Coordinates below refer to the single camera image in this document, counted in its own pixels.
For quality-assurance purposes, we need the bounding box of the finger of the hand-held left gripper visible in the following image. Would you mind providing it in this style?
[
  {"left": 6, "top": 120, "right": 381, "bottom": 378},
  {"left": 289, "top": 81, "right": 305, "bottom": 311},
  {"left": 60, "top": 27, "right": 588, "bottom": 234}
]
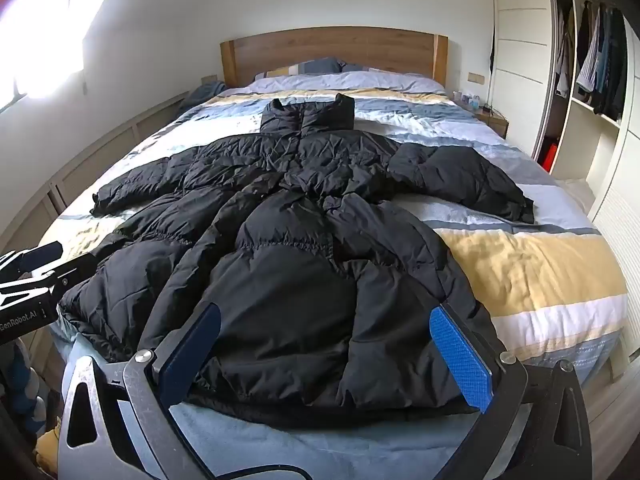
[
  {"left": 0, "top": 252, "right": 98, "bottom": 306},
  {"left": 0, "top": 241, "right": 64, "bottom": 281}
]

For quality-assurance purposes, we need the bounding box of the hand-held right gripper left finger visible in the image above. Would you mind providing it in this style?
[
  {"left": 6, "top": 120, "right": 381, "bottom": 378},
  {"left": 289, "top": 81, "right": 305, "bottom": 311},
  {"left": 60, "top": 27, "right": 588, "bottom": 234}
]
[{"left": 57, "top": 304, "right": 223, "bottom": 480}]

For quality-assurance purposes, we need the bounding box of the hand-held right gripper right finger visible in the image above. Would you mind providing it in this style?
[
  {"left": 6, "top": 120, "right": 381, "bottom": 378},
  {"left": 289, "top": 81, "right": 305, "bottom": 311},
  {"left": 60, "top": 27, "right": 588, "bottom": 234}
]
[{"left": 429, "top": 304, "right": 593, "bottom": 480}]

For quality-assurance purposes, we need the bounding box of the black puffer coat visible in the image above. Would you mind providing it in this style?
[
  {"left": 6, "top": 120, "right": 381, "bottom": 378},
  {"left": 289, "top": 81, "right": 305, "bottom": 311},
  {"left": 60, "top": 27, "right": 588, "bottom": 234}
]
[{"left": 59, "top": 93, "right": 536, "bottom": 431}]

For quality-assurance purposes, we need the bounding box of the row of hanging clothes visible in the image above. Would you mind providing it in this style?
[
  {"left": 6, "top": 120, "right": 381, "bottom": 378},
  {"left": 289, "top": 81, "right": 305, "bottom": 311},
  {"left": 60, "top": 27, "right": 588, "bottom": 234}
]
[{"left": 552, "top": 0, "right": 629, "bottom": 123}]

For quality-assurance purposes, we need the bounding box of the beige panelled low cabinet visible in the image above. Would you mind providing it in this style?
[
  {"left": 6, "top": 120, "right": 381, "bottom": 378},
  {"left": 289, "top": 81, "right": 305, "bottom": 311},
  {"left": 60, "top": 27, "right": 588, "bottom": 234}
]
[{"left": 0, "top": 91, "right": 191, "bottom": 261}]

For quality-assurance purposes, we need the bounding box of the bed with striped duvet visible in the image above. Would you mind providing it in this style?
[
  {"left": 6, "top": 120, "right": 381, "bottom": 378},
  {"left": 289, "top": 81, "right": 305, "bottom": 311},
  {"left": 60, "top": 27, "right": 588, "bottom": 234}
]
[{"left": 37, "top": 70, "right": 630, "bottom": 480}]

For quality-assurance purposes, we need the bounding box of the yellow cloth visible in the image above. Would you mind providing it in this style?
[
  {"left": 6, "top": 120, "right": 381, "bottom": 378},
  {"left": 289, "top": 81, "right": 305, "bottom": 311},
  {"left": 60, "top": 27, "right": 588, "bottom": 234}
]
[{"left": 35, "top": 417, "right": 64, "bottom": 480}]

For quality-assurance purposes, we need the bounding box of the white folded cloth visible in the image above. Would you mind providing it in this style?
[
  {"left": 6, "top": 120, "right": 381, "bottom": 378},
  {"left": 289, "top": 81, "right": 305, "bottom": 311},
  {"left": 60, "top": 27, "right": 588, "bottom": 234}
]
[{"left": 552, "top": 177, "right": 597, "bottom": 207}]

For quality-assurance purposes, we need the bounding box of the window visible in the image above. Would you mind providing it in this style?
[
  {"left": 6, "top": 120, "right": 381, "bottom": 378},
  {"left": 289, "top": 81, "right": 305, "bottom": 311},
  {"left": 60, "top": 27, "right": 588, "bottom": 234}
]
[{"left": 0, "top": 0, "right": 107, "bottom": 111}]

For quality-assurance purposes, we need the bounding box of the dark blue cloth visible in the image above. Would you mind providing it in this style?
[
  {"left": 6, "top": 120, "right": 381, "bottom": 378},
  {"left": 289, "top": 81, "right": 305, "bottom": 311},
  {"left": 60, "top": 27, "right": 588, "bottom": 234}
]
[{"left": 177, "top": 81, "right": 229, "bottom": 111}]

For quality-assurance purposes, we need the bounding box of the wooden nightstand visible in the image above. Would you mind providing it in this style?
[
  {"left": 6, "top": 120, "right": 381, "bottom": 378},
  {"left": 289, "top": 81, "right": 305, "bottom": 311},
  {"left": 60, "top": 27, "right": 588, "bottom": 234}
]
[{"left": 472, "top": 107, "right": 510, "bottom": 139}]

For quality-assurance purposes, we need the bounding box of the white wardrobe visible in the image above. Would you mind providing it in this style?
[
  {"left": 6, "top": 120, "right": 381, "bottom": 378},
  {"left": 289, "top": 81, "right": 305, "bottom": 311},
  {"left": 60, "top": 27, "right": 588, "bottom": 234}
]
[{"left": 490, "top": 0, "right": 640, "bottom": 401}]

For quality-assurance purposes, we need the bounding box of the wooden headboard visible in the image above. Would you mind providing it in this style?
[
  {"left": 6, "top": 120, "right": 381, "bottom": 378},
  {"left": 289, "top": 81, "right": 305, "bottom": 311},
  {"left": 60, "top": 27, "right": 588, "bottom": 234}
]
[{"left": 220, "top": 26, "right": 449, "bottom": 88}]

